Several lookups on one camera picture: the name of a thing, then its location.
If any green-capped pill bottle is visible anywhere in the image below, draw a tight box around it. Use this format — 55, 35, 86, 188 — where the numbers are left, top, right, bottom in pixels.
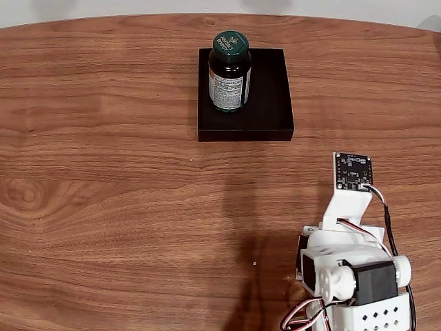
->
207, 30, 252, 116

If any shallow black box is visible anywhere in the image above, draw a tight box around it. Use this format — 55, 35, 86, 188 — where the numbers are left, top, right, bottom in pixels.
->
197, 48, 295, 143

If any red white black servo cable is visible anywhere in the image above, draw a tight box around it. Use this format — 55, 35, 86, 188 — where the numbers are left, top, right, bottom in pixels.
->
336, 217, 393, 258
278, 298, 334, 331

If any black camera board white mount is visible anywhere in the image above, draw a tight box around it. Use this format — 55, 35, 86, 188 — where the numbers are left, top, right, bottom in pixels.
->
332, 152, 373, 235

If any black camera cable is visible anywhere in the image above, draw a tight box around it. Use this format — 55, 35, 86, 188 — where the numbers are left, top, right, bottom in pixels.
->
364, 184, 418, 331

